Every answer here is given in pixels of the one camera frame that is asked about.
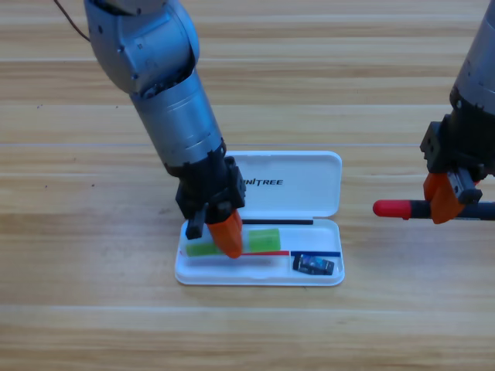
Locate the white Unitree pencil case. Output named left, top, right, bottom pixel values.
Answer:
left=174, top=150, right=346, bottom=288

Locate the red and black marker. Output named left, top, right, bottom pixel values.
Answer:
left=372, top=199, right=495, bottom=222

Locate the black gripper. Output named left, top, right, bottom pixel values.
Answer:
left=420, top=114, right=495, bottom=226
left=175, top=148, right=248, bottom=260

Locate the dark blue eraser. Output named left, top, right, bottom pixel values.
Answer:
left=292, top=254, right=336, bottom=276

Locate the thin brown arm cable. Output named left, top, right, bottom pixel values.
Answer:
left=53, top=0, right=92, bottom=42

